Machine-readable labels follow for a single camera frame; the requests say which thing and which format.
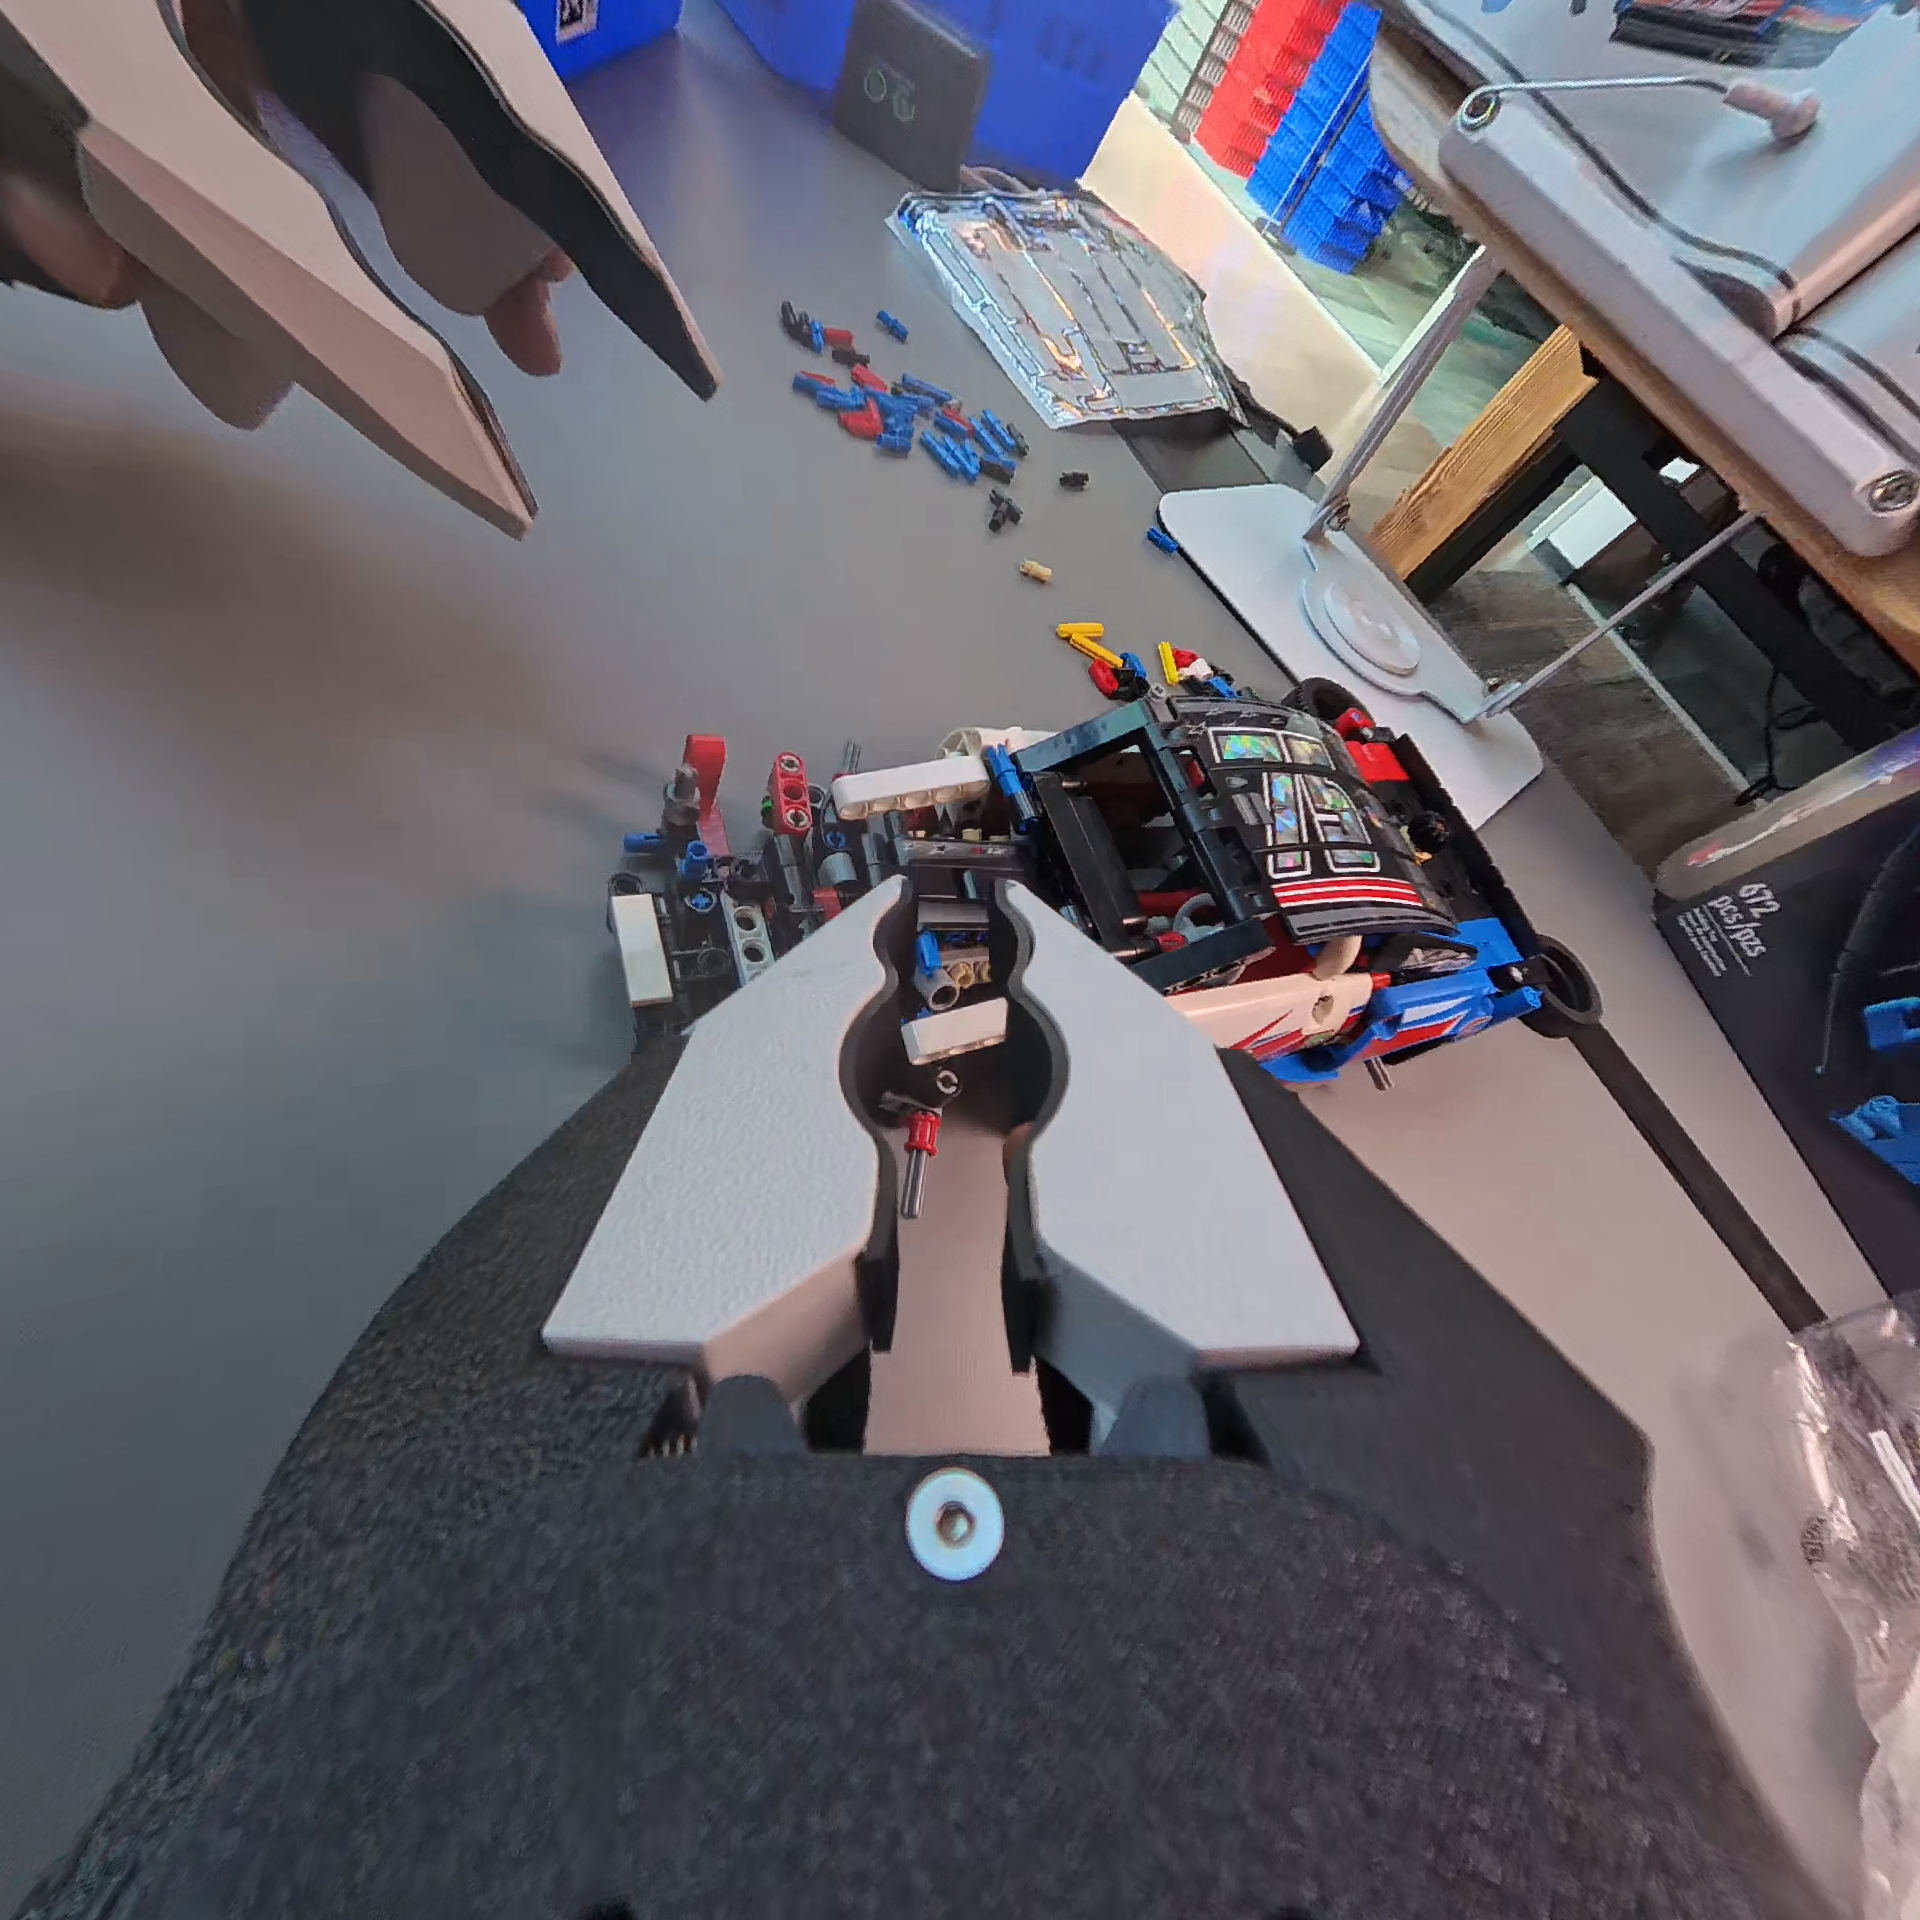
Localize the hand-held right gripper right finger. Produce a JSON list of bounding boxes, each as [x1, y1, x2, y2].
[[990, 882, 1364, 1420]]

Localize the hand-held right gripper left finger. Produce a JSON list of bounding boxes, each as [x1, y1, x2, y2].
[[539, 878, 914, 1420]]

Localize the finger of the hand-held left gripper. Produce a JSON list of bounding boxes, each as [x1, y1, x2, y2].
[[0, 0, 542, 541], [245, 0, 725, 400]]

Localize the partly built toy brick car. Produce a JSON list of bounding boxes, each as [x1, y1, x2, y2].
[[609, 683, 1599, 1219]]

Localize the toy car building manual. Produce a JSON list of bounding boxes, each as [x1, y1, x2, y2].
[[1395, 0, 1920, 374]]

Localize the grey desk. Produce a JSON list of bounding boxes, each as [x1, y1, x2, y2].
[[0, 45, 1890, 1878]]

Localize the black device green lights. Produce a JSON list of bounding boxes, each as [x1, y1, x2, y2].
[[832, 0, 996, 153]]

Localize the pile of small plastic pins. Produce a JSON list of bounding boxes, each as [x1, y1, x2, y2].
[[781, 301, 1035, 490]]

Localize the black flat strip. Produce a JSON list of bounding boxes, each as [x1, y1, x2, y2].
[[1561, 1019, 1825, 1328]]

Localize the holographic sticker sheet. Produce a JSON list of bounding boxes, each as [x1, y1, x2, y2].
[[884, 187, 1249, 430]]

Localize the pile of mixed brick pieces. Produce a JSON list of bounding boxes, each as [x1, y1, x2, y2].
[[1088, 635, 1249, 708]]

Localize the black toy car set box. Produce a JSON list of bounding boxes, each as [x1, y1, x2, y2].
[[1650, 752, 1920, 1306]]

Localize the stack of red blue crates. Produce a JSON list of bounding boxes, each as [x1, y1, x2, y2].
[[1193, 0, 1420, 271]]

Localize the clear plastic parts bag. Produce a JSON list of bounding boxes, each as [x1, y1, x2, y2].
[[1785, 1297, 1920, 1920]]

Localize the background wooden edged table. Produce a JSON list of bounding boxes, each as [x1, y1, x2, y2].
[[1364, 324, 1920, 781]]

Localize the white book stand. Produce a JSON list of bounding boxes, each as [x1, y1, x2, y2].
[[1157, 0, 1920, 827]]

